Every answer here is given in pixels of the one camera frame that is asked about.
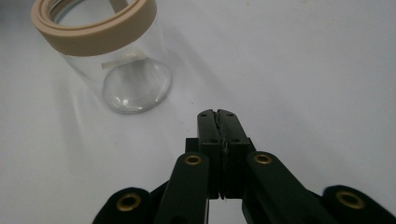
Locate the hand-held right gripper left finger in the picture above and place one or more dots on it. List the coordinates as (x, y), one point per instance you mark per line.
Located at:
(209, 137)

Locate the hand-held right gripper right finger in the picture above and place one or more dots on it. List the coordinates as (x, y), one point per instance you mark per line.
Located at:
(234, 137)

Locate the clear glass jar beige rim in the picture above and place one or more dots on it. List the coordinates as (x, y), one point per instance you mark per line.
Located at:
(102, 53)

